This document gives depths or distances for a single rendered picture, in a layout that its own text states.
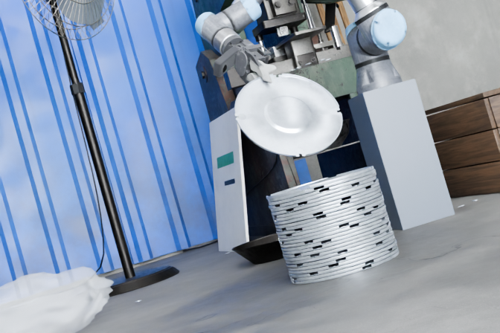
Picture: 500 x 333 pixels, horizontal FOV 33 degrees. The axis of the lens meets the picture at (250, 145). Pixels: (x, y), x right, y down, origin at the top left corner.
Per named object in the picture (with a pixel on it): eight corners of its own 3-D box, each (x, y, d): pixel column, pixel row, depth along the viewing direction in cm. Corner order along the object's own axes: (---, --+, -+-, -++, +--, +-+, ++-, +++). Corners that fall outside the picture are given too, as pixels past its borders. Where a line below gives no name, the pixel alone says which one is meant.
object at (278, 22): (309, 24, 349) (306, 11, 349) (265, 34, 343) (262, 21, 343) (297, 33, 364) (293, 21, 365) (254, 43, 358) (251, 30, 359)
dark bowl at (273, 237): (333, 244, 280) (327, 224, 280) (251, 270, 271) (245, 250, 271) (303, 244, 309) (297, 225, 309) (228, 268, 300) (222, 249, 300)
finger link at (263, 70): (286, 70, 229) (266, 55, 235) (268, 73, 226) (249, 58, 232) (284, 80, 231) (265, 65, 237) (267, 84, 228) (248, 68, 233)
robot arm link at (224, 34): (214, 30, 241) (210, 54, 245) (223, 37, 238) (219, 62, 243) (236, 26, 245) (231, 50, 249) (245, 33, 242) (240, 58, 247)
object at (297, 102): (327, 73, 235) (327, 70, 235) (354, 152, 218) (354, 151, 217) (225, 77, 229) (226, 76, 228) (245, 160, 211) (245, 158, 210)
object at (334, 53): (356, 56, 345) (352, 43, 345) (255, 82, 332) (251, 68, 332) (329, 71, 374) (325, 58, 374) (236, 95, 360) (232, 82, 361)
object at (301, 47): (335, 56, 326) (326, 23, 327) (303, 65, 322) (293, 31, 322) (313, 69, 350) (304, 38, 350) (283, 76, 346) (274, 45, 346)
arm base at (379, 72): (409, 79, 268) (400, 50, 268) (365, 92, 265) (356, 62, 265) (393, 87, 282) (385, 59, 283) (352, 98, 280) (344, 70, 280)
